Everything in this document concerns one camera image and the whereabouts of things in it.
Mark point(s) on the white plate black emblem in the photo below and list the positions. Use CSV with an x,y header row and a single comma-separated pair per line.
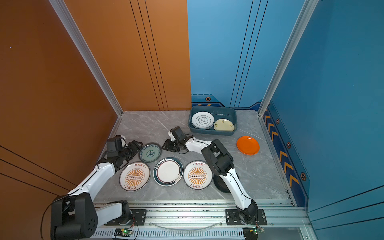
x,y
202,120

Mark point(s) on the aluminium frame rail front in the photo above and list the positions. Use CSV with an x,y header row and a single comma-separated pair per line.
x,y
206,220

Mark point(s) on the white orange sunburst plate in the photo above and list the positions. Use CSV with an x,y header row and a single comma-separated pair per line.
x,y
198,175
135,176

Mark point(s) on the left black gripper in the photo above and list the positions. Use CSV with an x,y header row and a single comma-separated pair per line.
x,y
134,147

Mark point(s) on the teal plastic bin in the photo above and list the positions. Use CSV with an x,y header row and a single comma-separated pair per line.
x,y
218,113

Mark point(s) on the right green circuit board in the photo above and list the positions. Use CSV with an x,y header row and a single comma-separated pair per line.
x,y
252,233

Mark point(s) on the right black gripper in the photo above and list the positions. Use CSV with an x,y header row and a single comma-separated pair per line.
x,y
167,146

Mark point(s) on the white plate dark green rim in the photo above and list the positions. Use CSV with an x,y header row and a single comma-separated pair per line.
x,y
168,172

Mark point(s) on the green patterned small plate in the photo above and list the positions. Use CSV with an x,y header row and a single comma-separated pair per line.
x,y
150,153

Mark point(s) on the green circuit board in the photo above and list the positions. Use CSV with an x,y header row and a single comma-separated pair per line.
x,y
252,233
123,233

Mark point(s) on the white orange sunburst plate left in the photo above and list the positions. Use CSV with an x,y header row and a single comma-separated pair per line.
x,y
135,176

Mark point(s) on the left green circuit board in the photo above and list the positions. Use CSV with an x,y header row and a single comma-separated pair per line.
x,y
123,233

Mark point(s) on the left aluminium corner post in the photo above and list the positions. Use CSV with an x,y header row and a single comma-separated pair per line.
x,y
74,32

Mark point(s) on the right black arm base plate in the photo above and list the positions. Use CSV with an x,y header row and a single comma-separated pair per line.
x,y
233,218

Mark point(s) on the right aluminium corner post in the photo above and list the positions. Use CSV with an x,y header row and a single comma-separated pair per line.
x,y
301,23

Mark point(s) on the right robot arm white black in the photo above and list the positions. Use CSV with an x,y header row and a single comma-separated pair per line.
x,y
221,163

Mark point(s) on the white orange sunburst plate centre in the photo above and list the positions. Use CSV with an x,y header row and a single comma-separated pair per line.
x,y
198,175

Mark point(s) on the aluminium corner post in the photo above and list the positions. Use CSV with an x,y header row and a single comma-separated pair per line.
x,y
74,32
301,23

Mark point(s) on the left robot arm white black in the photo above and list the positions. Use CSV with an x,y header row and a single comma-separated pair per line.
x,y
74,216

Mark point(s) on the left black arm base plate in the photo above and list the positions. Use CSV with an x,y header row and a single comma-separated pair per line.
x,y
138,218

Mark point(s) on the cream yellow floral plate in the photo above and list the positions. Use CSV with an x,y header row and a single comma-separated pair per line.
x,y
224,125

